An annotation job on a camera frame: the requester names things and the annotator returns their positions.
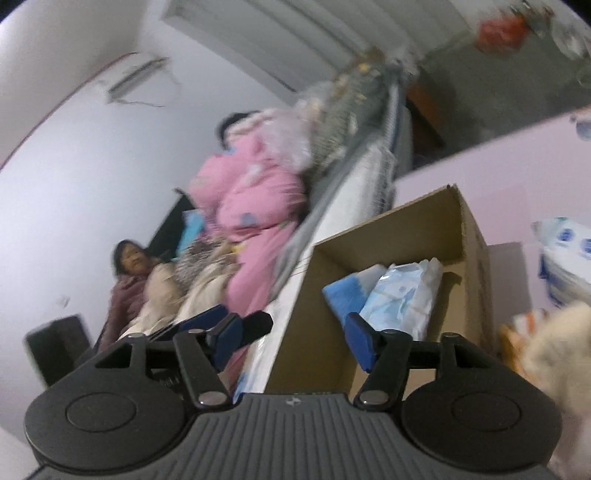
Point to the orange snack bag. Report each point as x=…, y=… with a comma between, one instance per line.
x=515, y=337

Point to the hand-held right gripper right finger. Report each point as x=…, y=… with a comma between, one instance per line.
x=362, y=344

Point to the white curtain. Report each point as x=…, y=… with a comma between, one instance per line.
x=286, y=37

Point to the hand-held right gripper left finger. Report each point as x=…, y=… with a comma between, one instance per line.
x=225, y=344

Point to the cardboard box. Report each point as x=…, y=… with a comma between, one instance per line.
x=300, y=332

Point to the cream plush toy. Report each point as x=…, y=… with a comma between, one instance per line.
x=563, y=350

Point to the white air conditioner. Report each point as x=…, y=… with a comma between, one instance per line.
x=134, y=76

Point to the white plastic bag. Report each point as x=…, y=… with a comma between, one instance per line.
x=572, y=39

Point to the grey metal rack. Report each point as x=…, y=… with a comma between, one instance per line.
x=318, y=198

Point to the patterned grey cloth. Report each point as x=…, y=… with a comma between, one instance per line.
x=198, y=263

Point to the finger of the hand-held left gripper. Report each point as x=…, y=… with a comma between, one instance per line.
x=198, y=319

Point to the light blue packet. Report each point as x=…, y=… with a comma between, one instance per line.
x=191, y=230

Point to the red bag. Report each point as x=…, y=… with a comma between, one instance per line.
x=501, y=32

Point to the white blue-print tissue pack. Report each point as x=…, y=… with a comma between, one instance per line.
x=406, y=295

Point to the brown wooden furniture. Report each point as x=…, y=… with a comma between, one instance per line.
x=422, y=115

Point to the white toilet paper pack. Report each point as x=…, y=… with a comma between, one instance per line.
x=568, y=272

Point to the clear plastic bag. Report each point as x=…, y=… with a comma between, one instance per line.
x=291, y=134

